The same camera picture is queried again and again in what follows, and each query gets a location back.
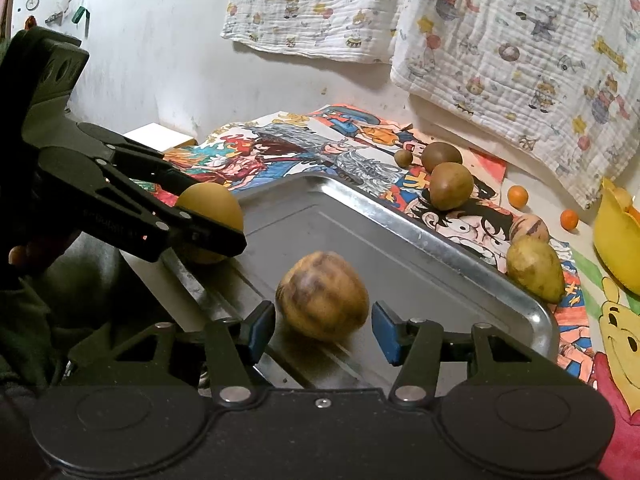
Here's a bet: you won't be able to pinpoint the striped pepino melon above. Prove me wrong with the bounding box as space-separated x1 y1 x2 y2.
276 252 370 342
509 214 550 243

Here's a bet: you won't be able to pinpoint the yellow-brown round fruit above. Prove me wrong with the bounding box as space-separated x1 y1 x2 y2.
175 182 246 264

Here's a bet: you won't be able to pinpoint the brown speckled pear fruit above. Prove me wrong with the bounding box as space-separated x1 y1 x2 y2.
430 162 474 210

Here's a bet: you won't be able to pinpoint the metal baking tray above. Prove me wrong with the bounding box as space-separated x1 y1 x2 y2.
162 174 559 360

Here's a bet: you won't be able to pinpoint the yellow-green pear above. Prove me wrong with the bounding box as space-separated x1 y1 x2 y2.
506 235 565 304

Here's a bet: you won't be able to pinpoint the colourful anime drawing mat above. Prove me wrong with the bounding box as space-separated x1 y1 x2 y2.
134 103 599 386

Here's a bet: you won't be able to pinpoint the left small orange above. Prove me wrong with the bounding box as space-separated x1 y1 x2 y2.
506 185 529 210

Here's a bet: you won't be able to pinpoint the small orange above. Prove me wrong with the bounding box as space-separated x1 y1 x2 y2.
560 209 579 232
506 185 529 210

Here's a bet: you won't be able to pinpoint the tiny brown round fruit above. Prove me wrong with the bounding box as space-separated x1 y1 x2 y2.
394 148 413 169

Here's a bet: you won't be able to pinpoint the dark brown round fruit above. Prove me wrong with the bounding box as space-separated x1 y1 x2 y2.
421 142 463 172

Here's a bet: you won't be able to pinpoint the right small orange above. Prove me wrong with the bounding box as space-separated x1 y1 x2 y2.
560 209 579 232

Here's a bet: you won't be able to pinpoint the yellow plastic bowl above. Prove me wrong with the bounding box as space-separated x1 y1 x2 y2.
593 178 640 295

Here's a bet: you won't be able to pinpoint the fruit inside yellow bowl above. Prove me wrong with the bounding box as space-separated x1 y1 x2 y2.
613 188 632 211

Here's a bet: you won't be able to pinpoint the left cartoon print cloth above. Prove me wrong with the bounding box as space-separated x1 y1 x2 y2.
221 0 401 64

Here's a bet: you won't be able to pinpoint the cartoon print cloth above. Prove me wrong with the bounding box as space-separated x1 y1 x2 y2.
221 0 401 64
390 0 639 208

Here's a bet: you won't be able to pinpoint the right cartoon print cloth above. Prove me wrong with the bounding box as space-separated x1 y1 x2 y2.
390 0 639 208

